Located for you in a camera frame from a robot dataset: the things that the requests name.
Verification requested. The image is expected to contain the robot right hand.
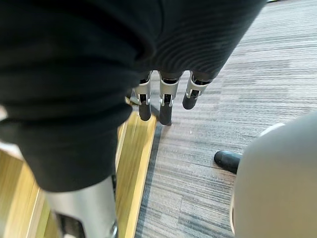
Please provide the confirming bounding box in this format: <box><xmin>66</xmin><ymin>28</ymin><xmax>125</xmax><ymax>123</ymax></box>
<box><xmin>0</xmin><ymin>0</ymin><xmax>267</xmax><ymax>238</ymax></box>

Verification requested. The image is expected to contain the robot right dark foot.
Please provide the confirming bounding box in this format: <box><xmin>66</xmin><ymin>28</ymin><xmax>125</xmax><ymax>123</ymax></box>
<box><xmin>213</xmin><ymin>149</ymin><xmax>243</xmax><ymax>175</ymax></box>

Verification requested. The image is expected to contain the robot right silver leg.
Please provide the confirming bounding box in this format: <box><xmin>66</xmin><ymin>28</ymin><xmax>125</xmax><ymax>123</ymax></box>
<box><xmin>229</xmin><ymin>109</ymin><xmax>317</xmax><ymax>238</ymax></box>

